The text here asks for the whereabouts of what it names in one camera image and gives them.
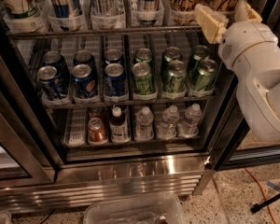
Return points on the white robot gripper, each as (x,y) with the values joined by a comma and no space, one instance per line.
(246,40)

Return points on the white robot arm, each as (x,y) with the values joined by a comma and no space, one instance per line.
(250,49)

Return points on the green can column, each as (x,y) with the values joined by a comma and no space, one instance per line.
(143,80)
(199,53)
(143,55)
(174,77)
(204,75)
(170,54)

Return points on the blue can column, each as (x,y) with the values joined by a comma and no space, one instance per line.
(113,56)
(115,77)

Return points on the stainless steel fridge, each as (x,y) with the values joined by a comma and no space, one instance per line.
(47,162)

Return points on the blue pepsi can back middle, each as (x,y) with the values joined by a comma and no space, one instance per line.
(84,57)

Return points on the blue pepsi can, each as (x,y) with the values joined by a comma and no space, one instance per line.
(85,80)
(52,82)
(54,58)
(84,57)

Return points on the blue pepsi can front middle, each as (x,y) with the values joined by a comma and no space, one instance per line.
(85,80)

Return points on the red can back bottom shelf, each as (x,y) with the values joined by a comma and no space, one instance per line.
(96,112)

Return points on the red can shelf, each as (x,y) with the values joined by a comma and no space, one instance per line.
(96,131)
(96,112)

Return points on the blue silver slim can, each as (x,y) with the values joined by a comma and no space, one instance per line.
(68,10)

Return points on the red can front bottom shelf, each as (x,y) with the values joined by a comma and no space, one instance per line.
(96,131)

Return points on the blue pepsi can back left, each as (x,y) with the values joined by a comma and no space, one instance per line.
(54,58)

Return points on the blue pepsi can front left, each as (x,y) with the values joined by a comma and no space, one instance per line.
(52,82)

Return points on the clear water bottle right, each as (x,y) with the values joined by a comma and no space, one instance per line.
(188,126)

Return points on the clear water bottle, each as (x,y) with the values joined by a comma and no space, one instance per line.
(188,126)
(167,126)
(143,124)

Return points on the clear water bottle middle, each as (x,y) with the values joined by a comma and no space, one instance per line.
(167,126)

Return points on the clear water bottle left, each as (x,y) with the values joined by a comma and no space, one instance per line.
(143,124)

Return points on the brown tea bottle white cap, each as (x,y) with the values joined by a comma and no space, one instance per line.
(118,126)

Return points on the black tripod leg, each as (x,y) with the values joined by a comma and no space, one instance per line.
(258,206)

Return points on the clear plastic bin on floor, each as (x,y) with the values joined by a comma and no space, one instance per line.
(141,209)

